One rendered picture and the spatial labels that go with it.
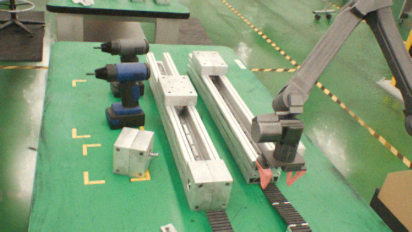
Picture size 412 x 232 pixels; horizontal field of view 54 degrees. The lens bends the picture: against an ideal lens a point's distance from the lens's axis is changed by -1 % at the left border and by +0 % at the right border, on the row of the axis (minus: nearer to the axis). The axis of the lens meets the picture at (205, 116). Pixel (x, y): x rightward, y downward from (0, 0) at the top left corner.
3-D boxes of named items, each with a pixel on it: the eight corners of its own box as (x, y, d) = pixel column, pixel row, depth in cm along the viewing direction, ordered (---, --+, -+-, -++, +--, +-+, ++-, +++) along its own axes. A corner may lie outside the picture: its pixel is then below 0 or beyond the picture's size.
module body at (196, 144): (217, 186, 115) (222, 162, 110) (183, 188, 112) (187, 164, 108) (167, 70, 181) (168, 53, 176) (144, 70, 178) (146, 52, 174)
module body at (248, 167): (278, 181, 120) (284, 159, 116) (247, 184, 117) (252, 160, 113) (208, 71, 186) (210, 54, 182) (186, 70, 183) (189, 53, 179)
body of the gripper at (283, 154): (259, 156, 108) (265, 132, 104) (293, 153, 111) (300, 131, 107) (270, 171, 102) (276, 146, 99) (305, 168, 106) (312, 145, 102)
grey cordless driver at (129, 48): (147, 96, 157) (151, 42, 146) (95, 100, 149) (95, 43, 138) (141, 87, 163) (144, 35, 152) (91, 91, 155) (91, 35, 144)
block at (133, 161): (152, 180, 113) (154, 152, 109) (113, 173, 113) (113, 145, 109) (159, 159, 122) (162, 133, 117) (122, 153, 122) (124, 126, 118)
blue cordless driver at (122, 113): (148, 126, 137) (152, 67, 127) (89, 132, 129) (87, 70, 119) (141, 115, 143) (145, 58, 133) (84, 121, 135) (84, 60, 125)
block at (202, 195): (235, 207, 108) (241, 179, 103) (190, 211, 104) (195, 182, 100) (225, 185, 115) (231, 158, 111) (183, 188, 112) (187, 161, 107)
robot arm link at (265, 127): (301, 90, 100) (285, 99, 108) (259, 90, 96) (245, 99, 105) (308, 138, 97) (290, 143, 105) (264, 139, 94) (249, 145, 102)
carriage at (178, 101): (195, 112, 138) (197, 95, 135) (164, 113, 135) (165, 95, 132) (185, 91, 152) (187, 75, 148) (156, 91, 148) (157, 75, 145)
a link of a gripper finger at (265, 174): (250, 180, 111) (257, 152, 107) (273, 178, 114) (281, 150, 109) (260, 196, 106) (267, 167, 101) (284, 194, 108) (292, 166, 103)
